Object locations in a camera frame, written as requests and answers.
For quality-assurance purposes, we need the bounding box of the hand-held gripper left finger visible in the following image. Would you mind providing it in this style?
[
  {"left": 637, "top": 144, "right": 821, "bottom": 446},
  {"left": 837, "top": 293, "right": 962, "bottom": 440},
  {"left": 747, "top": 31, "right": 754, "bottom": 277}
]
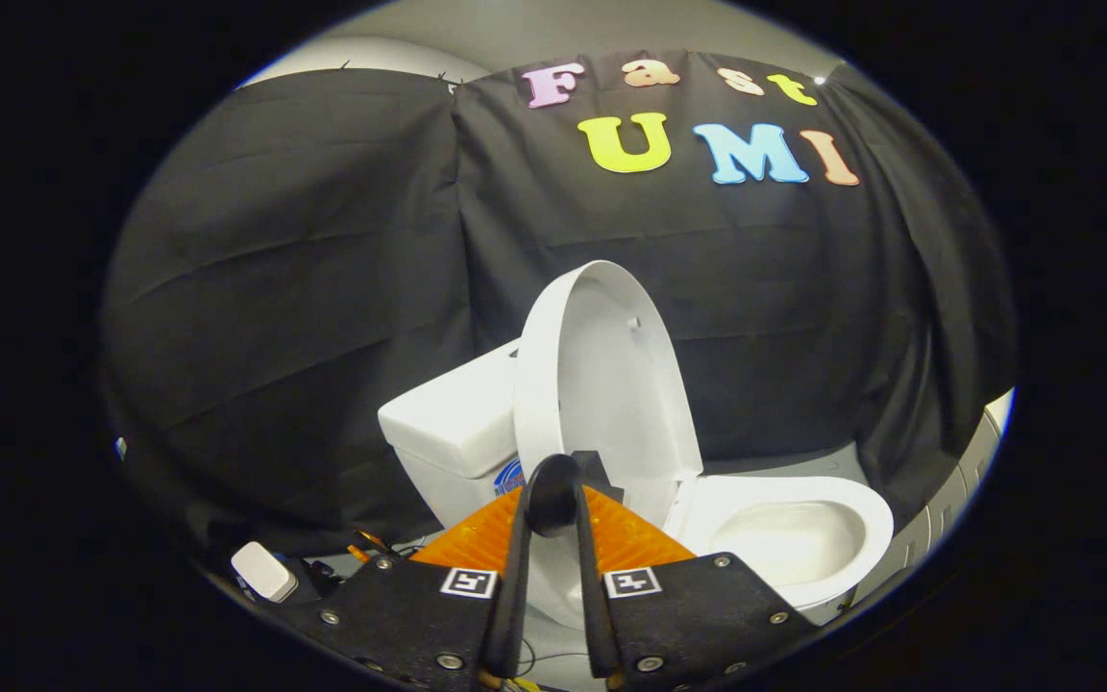
[{"left": 308, "top": 485, "right": 535, "bottom": 692}]

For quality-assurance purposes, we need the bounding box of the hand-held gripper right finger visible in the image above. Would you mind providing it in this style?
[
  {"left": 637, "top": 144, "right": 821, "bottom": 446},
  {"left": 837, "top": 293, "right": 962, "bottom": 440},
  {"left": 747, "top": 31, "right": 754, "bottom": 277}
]
[{"left": 573, "top": 485, "right": 819, "bottom": 688}]

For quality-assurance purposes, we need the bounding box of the black lid lift handle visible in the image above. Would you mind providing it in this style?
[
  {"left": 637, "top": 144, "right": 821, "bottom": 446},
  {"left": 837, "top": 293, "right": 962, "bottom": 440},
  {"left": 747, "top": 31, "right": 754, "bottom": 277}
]
[{"left": 525, "top": 450, "right": 627, "bottom": 539}]

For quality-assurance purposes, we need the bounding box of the white toilet lid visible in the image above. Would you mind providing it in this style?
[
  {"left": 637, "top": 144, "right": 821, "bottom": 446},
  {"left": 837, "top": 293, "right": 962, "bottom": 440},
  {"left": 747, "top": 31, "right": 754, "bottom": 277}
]
[{"left": 513, "top": 259, "right": 705, "bottom": 530}]

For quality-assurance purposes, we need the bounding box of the white toilet bowl with seat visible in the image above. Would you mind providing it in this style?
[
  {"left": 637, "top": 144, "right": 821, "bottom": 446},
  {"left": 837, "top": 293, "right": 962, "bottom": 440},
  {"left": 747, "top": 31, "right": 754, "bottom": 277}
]
[{"left": 525, "top": 474, "right": 896, "bottom": 632}]

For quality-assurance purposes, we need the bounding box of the small white device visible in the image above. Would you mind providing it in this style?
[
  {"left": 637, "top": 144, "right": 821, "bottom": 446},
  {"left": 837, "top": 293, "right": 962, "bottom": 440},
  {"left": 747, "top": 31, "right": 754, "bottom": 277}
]
[{"left": 232, "top": 541, "right": 300, "bottom": 604}]

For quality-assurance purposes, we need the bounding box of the black backdrop cloth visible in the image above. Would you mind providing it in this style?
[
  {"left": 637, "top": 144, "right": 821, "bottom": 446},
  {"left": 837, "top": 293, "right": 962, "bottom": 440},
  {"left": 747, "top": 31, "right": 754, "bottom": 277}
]
[{"left": 100, "top": 50, "right": 1018, "bottom": 558}]

